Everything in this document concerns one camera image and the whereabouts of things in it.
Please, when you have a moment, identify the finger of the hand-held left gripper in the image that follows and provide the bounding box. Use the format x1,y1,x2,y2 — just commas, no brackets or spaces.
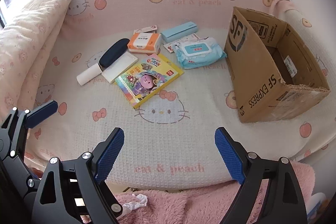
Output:
0,100,59,189

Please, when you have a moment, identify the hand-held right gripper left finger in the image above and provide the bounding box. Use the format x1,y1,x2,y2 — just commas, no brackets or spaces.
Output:
33,127,125,224

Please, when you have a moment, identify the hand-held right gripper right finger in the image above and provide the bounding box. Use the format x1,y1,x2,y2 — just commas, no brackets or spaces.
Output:
214,127,307,224

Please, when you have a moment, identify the brown cardboard box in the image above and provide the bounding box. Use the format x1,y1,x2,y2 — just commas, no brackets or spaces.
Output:
224,6,331,124

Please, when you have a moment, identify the yellow cartoon picture book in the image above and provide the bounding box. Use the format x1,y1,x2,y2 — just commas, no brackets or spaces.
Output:
115,53,185,109

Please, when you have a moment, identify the light blue wet wipes pack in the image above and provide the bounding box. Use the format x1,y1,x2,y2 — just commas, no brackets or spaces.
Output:
175,36,227,69

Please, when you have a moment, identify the orange white tissue pack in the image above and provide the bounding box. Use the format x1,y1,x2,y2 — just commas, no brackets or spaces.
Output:
127,32,161,54

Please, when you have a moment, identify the light blue long case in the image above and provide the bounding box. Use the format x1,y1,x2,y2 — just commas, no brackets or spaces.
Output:
161,21,198,43

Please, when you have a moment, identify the white crumpled cloth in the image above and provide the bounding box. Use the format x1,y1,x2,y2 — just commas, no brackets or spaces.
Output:
122,194,147,216

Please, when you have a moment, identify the white tube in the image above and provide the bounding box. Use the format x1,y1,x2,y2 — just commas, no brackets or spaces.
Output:
76,63,103,86

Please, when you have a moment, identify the pink cat print blanket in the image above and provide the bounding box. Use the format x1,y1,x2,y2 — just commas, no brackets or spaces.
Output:
0,0,336,190

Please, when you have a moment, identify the pink fluffy blanket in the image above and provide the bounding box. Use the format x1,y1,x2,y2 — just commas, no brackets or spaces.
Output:
113,161,317,224

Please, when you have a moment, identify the cream floral quilt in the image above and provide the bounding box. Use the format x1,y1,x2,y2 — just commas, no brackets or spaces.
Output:
0,0,73,119

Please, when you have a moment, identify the navy glasses case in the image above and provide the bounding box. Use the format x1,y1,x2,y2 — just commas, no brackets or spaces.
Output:
99,38,131,67

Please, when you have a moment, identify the blue white packet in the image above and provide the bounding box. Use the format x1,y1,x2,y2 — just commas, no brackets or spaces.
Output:
306,193,328,224

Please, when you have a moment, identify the white sachet with red drawing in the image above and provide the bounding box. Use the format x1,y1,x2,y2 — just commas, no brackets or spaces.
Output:
163,40,183,53

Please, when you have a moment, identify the white pink lined sachet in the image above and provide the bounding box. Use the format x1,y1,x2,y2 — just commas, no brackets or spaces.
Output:
184,32,200,43

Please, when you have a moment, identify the small pink white packet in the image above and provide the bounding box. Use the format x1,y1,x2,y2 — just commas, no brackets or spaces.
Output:
134,25,159,35

